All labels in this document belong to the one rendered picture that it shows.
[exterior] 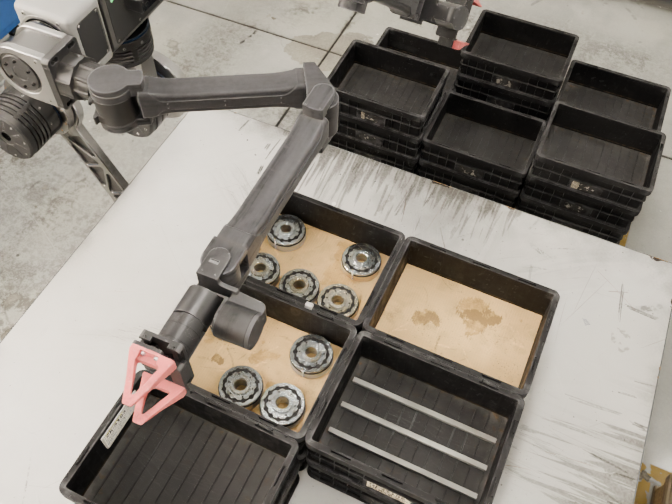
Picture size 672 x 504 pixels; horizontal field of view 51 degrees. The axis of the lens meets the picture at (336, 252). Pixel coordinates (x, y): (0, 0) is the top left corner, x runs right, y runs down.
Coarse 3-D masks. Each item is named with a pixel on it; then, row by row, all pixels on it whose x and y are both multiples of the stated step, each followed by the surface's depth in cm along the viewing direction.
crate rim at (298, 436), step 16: (256, 288) 168; (288, 304) 166; (336, 320) 164; (352, 336) 162; (336, 368) 157; (192, 384) 154; (224, 400) 152; (320, 400) 153; (256, 416) 150; (288, 432) 148; (304, 432) 148
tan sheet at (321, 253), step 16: (304, 224) 192; (320, 240) 189; (336, 240) 189; (288, 256) 186; (304, 256) 186; (320, 256) 186; (336, 256) 186; (384, 256) 187; (320, 272) 183; (336, 272) 184; (320, 288) 181; (352, 288) 181; (368, 288) 181; (336, 304) 178
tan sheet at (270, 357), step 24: (264, 336) 172; (288, 336) 173; (192, 360) 168; (216, 360) 168; (240, 360) 169; (264, 360) 169; (288, 360) 169; (216, 384) 165; (264, 384) 165; (312, 384) 165
